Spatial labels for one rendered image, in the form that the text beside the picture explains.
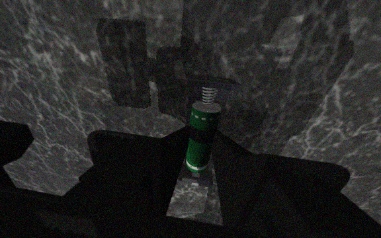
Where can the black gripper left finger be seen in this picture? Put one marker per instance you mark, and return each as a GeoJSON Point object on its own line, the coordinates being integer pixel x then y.
{"type": "Point", "coordinates": [162, 156]}

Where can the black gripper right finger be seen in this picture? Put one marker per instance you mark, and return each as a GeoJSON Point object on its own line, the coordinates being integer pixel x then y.
{"type": "Point", "coordinates": [241, 176]}

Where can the green cylindrical battery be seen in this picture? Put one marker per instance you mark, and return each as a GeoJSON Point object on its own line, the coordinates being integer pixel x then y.
{"type": "Point", "coordinates": [203, 125]}

